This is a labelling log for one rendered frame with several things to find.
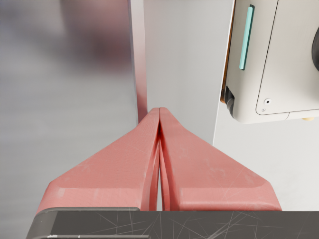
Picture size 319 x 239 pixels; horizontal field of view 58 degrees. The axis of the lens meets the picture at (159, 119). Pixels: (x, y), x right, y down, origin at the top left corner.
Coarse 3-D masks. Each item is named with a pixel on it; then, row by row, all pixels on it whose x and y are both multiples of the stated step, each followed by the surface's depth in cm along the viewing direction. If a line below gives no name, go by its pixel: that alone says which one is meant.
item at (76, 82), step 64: (0, 0) 12; (64, 0) 12; (128, 0) 11; (0, 64) 13; (64, 64) 13; (128, 64) 14; (0, 128) 15; (64, 128) 15; (128, 128) 16; (0, 192) 18
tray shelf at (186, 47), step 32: (160, 0) 13; (192, 0) 13; (224, 0) 13; (160, 32) 13; (192, 32) 14; (224, 32) 14; (160, 64) 14; (192, 64) 15; (224, 64) 15; (160, 96) 15; (192, 96) 16; (192, 128) 17; (160, 192) 20
